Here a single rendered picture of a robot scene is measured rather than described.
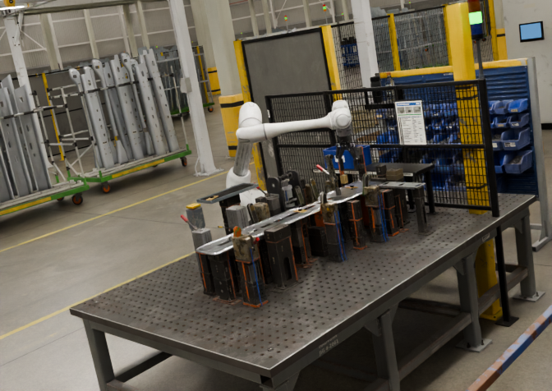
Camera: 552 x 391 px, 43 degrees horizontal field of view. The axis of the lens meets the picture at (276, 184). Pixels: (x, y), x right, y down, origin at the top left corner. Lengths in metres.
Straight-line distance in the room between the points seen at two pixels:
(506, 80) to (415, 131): 1.45
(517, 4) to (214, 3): 4.73
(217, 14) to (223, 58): 0.73
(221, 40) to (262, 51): 4.94
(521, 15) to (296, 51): 4.81
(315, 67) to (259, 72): 0.74
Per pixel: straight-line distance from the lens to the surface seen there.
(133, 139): 12.02
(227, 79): 11.91
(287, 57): 6.73
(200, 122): 11.10
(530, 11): 10.66
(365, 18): 8.62
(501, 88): 5.89
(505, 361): 2.27
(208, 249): 3.59
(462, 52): 4.38
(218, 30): 11.90
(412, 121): 4.61
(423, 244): 4.09
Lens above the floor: 2.02
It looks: 12 degrees down
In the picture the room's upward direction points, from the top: 10 degrees counter-clockwise
